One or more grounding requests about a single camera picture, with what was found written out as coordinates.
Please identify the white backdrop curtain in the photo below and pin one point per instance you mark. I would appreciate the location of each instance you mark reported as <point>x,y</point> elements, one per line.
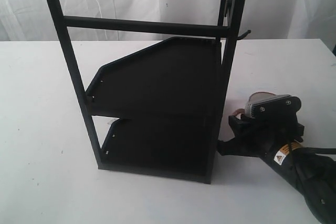
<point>24,20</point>

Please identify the copper coloured mug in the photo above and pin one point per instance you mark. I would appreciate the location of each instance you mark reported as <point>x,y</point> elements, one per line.
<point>255,97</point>

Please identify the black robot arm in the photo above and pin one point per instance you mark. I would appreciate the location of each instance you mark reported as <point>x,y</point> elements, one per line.
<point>313,176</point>

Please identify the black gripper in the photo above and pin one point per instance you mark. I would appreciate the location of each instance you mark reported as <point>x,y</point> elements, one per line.
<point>270,139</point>

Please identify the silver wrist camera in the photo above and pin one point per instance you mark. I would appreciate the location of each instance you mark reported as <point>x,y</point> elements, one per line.
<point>279,105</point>

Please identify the black metal shelf rack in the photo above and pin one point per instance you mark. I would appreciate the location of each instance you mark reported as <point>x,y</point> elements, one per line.
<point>158,110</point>

